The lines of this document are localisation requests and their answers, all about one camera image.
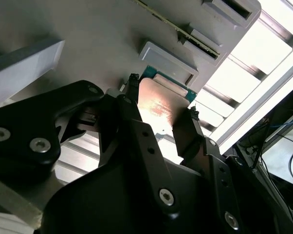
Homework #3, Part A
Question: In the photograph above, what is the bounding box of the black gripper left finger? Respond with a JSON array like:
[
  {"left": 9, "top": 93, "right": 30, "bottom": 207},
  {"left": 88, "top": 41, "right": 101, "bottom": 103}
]
[{"left": 0, "top": 73, "right": 182, "bottom": 220}]

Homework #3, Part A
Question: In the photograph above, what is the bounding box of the CPU with silver top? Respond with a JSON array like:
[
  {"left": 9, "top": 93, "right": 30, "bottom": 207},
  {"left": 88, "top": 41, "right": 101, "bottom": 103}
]
[{"left": 136, "top": 65, "right": 198, "bottom": 128}]

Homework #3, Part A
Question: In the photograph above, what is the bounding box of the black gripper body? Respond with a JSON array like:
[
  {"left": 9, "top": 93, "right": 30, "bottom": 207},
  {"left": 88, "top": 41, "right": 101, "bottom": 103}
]
[{"left": 40, "top": 160, "right": 225, "bottom": 234}]

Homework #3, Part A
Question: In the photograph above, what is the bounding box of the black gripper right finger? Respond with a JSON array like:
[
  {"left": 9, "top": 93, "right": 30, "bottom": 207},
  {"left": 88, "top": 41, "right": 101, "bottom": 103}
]
[{"left": 173, "top": 104, "right": 286, "bottom": 234}]

